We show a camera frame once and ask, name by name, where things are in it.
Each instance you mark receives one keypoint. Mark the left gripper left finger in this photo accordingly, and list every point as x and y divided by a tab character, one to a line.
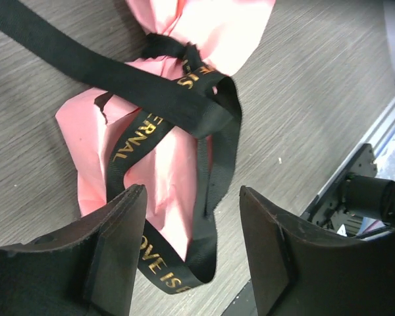
87	267

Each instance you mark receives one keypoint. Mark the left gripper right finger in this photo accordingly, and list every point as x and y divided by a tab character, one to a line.
298	268

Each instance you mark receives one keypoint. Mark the black ribbon gold lettering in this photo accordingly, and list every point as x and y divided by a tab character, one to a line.
204	103

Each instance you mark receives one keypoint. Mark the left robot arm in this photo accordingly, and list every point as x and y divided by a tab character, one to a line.
356	205

